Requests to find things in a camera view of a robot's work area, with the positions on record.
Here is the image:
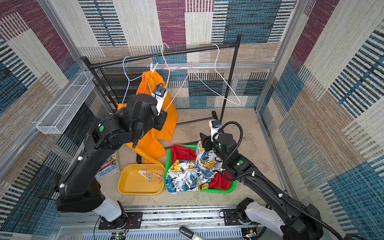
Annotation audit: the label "red shorts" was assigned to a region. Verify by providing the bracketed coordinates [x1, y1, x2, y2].
[170, 144, 233, 190]

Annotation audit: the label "white blue patterned shorts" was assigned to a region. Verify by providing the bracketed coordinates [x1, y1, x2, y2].
[164, 140, 224, 194]

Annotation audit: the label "white plastic hanger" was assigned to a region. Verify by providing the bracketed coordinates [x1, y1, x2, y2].
[194, 44, 241, 106]

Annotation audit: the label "pink wire hanger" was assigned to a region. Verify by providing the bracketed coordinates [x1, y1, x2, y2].
[160, 42, 194, 112]

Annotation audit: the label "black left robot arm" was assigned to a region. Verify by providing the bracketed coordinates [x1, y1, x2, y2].
[55, 91, 167, 229]

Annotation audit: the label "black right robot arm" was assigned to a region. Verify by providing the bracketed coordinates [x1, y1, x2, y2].
[200, 133, 324, 240]

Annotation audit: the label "green plastic basket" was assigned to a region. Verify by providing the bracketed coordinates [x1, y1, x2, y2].
[163, 143, 238, 194]

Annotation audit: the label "colourful book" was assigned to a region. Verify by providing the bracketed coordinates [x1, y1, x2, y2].
[96, 154, 120, 180]

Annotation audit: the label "yellow plastic tray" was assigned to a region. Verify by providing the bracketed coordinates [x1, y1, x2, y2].
[118, 164, 165, 195]

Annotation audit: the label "black clothes rack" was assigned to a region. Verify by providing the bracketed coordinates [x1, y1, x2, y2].
[80, 34, 243, 120]

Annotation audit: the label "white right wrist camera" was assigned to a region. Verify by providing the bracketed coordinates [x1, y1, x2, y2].
[209, 120, 222, 142]

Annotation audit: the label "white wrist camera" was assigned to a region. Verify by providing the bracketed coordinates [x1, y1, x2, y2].
[209, 120, 222, 142]
[152, 83, 168, 115]

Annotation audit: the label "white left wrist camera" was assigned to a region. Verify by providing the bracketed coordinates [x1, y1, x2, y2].
[152, 83, 168, 115]

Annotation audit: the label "blue wire hanger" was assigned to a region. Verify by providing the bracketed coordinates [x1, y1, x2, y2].
[122, 56, 144, 104]

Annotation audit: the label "black wire shoe shelf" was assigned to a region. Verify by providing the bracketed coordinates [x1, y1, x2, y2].
[94, 68, 143, 111]

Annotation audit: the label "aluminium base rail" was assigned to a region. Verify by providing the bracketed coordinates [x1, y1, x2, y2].
[50, 205, 263, 240]

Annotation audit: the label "white wire mesh basket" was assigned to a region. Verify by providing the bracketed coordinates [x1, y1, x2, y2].
[37, 72, 94, 135]

